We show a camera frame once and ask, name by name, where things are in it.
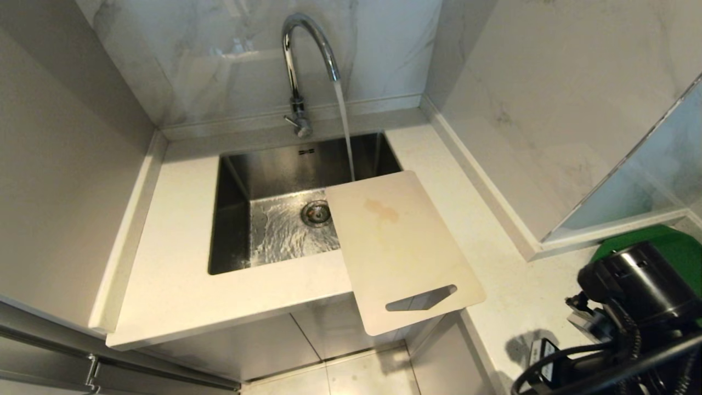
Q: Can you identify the beige plastic cutting board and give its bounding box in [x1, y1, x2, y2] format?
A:
[324, 170, 487, 337]

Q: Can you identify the chrome gooseneck faucet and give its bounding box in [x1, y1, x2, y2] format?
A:
[281, 12, 342, 139]

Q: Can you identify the green plastic board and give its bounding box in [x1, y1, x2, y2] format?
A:
[591, 224, 702, 325]

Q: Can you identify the metal sink drain strainer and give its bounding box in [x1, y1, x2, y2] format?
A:
[301, 200, 333, 227]

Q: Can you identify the stainless steel sink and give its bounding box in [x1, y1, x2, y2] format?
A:
[207, 131, 404, 276]

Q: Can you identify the white sink cabinet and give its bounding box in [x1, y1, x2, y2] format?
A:
[137, 294, 462, 383]

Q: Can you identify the frosted glass window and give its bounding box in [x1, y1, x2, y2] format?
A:
[540, 76, 702, 259]

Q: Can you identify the black cable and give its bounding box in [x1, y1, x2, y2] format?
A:
[511, 329, 702, 395]

